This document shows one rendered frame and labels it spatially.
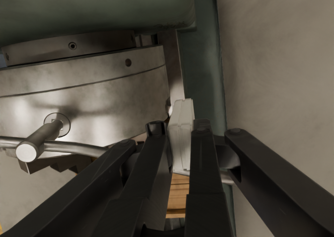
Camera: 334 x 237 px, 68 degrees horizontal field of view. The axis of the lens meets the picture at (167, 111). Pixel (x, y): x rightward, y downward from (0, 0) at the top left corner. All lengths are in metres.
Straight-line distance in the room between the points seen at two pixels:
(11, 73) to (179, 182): 0.54
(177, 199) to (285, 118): 1.07
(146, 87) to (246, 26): 1.21
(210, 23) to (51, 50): 0.70
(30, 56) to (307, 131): 1.60
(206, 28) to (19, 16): 0.74
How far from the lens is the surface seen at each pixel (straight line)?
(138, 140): 0.46
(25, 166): 0.45
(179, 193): 0.77
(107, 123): 0.34
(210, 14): 0.98
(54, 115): 0.35
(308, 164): 1.85
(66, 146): 0.28
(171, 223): 0.87
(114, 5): 0.29
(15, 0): 0.33
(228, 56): 1.53
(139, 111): 0.36
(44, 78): 0.34
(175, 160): 0.16
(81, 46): 0.38
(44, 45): 0.39
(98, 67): 0.33
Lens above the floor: 1.51
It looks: 72 degrees down
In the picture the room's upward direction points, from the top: 158 degrees counter-clockwise
